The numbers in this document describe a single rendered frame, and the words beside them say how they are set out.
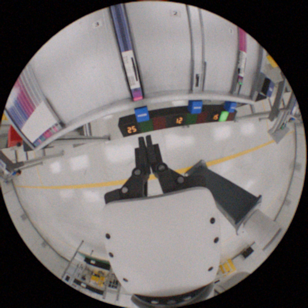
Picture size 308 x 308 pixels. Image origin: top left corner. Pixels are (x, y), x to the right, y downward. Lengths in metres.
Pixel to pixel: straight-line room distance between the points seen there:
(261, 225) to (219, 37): 0.59
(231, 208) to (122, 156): 0.91
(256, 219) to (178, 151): 0.80
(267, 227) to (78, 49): 0.71
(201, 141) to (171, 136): 0.30
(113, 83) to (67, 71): 0.09
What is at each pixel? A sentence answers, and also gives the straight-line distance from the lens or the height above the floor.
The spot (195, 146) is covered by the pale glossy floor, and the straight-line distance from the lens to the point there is 0.98.
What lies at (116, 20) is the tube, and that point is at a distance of 0.17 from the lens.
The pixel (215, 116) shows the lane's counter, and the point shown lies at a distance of 0.29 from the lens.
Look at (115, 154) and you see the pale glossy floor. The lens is 0.95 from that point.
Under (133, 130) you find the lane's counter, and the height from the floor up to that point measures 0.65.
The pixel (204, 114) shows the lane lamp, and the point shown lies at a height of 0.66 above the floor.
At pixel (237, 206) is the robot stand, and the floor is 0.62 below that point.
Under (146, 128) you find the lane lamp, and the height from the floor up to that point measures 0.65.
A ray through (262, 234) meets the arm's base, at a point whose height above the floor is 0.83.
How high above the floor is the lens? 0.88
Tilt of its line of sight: 82 degrees down
